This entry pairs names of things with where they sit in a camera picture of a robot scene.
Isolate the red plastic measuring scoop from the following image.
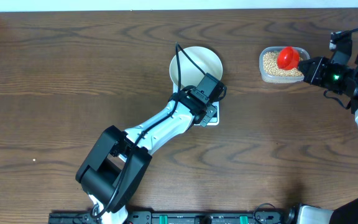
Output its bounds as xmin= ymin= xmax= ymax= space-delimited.
xmin=277 ymin=46 xmax=300 ymax=70

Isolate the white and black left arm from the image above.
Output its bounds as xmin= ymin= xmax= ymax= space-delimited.
xmin=75 ymin=86 xmax=226 ymax=223

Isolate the white digital kitchen scale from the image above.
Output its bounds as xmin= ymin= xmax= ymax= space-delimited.
xmin=173 ymin=83 xmax=220 ymax=126

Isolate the white ceramic bowl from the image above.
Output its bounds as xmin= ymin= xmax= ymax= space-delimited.
xmin=169 ymin=46 xmax=223 ymax=92

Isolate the clear plastic container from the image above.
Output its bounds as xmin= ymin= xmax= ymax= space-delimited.
xmin=259 ymin=47 xmax=304 ymax=84

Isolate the pile of soybeans in container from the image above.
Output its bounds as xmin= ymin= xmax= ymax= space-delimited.
xmin=262 ymin=51 xmax=303 ymax=77

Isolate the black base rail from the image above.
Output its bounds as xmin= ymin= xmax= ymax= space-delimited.
xmin=48 ymin=210 xmax=296 ymax=224

